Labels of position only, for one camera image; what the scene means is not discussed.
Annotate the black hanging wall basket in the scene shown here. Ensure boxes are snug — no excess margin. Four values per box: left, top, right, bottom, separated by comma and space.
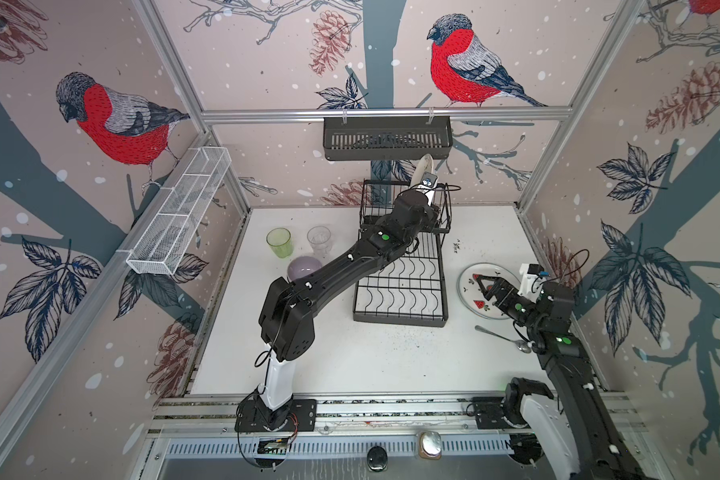
323, 116, 453, 161

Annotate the silver metal spoon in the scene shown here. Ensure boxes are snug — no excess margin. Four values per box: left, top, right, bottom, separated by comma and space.
474, 325, 532, 354

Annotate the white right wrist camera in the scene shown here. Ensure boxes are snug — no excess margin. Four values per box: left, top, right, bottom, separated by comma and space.
518, 263, 549, 301

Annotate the black two-tier dish rack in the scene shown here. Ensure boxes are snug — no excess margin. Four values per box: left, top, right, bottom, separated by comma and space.
353, 184, 452, 328

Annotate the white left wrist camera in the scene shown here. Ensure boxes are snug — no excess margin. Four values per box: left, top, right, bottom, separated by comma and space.
415, 172, 438, 205

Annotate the white mesh wall shelf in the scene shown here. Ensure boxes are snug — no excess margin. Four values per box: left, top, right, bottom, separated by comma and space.
126, 146, 231, 275

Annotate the cream plate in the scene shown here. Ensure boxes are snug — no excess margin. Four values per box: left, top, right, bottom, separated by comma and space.
410, 153, 434, 187

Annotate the black round knob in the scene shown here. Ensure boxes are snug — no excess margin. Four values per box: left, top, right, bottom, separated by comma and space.
366, 445, 389, 473

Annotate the green glass cup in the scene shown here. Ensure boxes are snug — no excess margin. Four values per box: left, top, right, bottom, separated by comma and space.
266, 227, 293, 259

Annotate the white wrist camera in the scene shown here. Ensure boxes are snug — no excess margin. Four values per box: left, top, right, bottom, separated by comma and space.
415, 172, 438, 205
518, 263, 549, 301

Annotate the strawberry pattern plate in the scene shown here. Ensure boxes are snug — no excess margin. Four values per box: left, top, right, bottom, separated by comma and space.
457, 262, 520, 321

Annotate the silver round button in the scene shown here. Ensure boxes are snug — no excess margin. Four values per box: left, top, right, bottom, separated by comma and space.
418, 431, 443, 460

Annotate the clear glass cup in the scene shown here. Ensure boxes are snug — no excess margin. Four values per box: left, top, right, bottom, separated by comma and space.
307, 225, 333, 257

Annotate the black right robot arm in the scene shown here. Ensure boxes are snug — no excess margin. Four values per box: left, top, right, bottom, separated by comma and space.
473, 274, 647, 479

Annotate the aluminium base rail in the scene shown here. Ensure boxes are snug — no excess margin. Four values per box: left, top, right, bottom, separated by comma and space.
146, 393, 534, 464

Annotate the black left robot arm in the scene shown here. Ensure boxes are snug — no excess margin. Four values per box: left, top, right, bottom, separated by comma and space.
258, 186, 438, 412

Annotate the lilac ceramic bowl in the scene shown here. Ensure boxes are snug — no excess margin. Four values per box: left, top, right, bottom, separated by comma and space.
287, 255, 322, 282

